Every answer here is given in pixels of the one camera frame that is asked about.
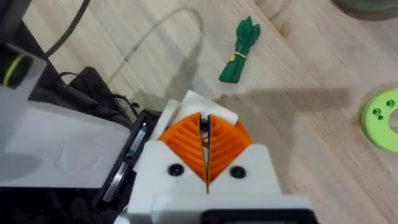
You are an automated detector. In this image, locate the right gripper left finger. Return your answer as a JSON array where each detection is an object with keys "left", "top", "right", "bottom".
[{"left": 126, "top": 112, "right": 208, "bottom": 216}]

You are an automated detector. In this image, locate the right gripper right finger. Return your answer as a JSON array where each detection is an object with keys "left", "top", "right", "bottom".
[{"left": 207, "top": 113, "right": 283, "bottom": 196}]

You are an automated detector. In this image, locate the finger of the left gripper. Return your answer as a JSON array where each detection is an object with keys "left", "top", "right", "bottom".
[{"left": 150, "top": 90, "right": 252, "bottom": 143}]

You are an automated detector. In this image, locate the green toy asparagus bundle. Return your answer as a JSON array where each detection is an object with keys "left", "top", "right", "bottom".
[{"left": 218, "top": 16, "right": 261, "bottom": 84}]

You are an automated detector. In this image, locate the green disc with holes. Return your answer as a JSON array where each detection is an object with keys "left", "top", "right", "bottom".
[{"left": 359, "top": 88, "right": 398, "bottom": 153}]

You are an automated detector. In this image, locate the round toy tub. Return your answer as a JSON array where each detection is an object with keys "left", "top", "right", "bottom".
[{"left": 330, "top": 0, "right": 398, "bottom": 15}]

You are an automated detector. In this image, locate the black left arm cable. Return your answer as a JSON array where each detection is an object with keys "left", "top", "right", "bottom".
[{"left": 46, "top": 0, "right": 91, "bottom": 57}]

